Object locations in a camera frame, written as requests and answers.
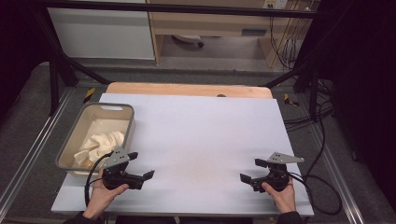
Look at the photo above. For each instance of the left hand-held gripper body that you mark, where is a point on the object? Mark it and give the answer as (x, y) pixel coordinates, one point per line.
(115, 159)

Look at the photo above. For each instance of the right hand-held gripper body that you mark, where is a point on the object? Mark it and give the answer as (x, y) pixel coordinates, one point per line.
(278, 177)

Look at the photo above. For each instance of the cream cloth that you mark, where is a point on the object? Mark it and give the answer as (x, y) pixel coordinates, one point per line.
(102, 144)

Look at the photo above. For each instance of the beige basket with grey rim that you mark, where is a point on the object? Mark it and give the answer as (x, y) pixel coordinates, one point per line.
(104, 123)

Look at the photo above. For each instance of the person's right hand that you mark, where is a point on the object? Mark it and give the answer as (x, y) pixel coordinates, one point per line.
(283, 199)

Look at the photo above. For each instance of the person's left hand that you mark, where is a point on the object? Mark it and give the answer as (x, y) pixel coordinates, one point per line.
(101, 197)

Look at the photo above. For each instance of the white table sheet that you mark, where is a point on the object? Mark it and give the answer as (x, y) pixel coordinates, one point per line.
(202, 137)

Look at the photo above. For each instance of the yellow black tape marker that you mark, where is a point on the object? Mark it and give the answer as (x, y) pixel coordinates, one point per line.
(89, 95)
(290, 100)

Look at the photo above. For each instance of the black metal stand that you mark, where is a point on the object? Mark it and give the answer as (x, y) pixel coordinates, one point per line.
(313, 84)
(54, 77)

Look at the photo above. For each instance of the white cabinet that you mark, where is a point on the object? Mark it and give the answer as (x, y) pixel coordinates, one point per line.
(99, 34)

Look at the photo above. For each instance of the office chair base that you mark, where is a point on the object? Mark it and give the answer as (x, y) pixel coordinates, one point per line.
(186, 38)

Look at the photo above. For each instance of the light wooden desk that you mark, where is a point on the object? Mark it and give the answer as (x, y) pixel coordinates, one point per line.
(205, 25)

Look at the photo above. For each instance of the white power strip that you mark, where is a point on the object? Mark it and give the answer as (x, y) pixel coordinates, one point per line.
(275, 3)

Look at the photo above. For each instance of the aluminium rail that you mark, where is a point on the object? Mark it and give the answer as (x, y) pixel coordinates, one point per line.
(34, 146)
(339, 177)

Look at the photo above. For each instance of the black metal frame bar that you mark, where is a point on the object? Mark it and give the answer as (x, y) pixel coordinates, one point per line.
(174, 8)

